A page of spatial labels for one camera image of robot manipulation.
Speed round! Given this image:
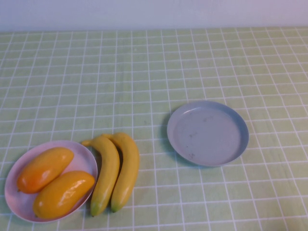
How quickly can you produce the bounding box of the yellow plastic banana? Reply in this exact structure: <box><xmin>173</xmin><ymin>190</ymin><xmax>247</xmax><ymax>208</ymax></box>
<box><xmin>81</xmin><ymin>136</ymin><xmax>120</xmax><ymax>217</ymax></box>
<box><xmin>102</xmin><ymin>132</ymin><xmax>141</xmax><ymax>214</ymax></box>

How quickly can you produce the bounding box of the yellow plastic mango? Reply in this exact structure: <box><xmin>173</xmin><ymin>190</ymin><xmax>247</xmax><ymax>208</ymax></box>
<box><xmin>33</xmin><ymin>170</ymin><xmax>96</xmax><ymax>219</ymax></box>

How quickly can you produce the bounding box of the orange-tinted plastic mango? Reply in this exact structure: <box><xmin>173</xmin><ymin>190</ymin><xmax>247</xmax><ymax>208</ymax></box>
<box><xmin>16</xmin><ymin>147</ymin><xmax>75</xmax><ymax>194</ymax></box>

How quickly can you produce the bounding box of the blue round plate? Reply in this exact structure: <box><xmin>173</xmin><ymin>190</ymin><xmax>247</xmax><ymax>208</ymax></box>
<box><xmin>167</xmin><ymin>100</ymin><xmax>250</xmax><ymax>167</ymax></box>

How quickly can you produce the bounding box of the pink round plate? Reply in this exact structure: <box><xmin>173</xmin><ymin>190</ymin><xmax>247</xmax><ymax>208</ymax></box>
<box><xmin>4</xmin><ymin>140</ymin><xmax>99</xmax><ymax>222</ymax></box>

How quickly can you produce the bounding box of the green checked tablecloth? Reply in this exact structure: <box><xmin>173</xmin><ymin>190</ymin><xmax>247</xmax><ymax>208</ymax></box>
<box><xmin>0</xmin><ymin>26</ymin><xmax>308</xmax><ymax>231</ymax></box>

